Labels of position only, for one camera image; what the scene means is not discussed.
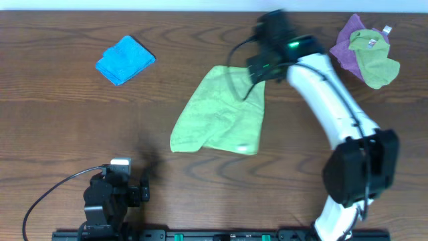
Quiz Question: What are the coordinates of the light green cloth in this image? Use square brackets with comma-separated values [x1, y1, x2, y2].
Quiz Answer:
[170, 66, 265, 155]

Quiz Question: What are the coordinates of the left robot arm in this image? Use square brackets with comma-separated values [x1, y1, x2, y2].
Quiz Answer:
[84, 173, 150, 238]

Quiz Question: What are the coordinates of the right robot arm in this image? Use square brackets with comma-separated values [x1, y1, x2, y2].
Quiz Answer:
[247, 35, 399, 240]

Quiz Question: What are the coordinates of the purple cloth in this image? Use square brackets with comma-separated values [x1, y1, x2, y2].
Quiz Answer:
[329, 13, 391, 82]

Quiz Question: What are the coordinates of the crumpled olive green cloth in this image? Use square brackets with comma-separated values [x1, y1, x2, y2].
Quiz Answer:
[348, 29, 401, 89]

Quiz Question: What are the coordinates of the folded blue cloth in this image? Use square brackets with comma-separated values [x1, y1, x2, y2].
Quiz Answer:
[96, 35, 156, 86]

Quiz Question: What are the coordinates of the right black cable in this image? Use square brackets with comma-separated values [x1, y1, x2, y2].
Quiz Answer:
[226, 35, 372, 222]

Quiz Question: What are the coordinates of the black cable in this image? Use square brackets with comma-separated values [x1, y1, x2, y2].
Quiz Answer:
[226, 35, 372, 222]
[21, 166, 108, 241]

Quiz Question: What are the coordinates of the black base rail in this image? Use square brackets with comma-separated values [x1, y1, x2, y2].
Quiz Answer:
[51, 229, 391, 241]

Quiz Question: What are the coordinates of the left black cable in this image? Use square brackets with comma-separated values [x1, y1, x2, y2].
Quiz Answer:
[21, 166, 108, 241]

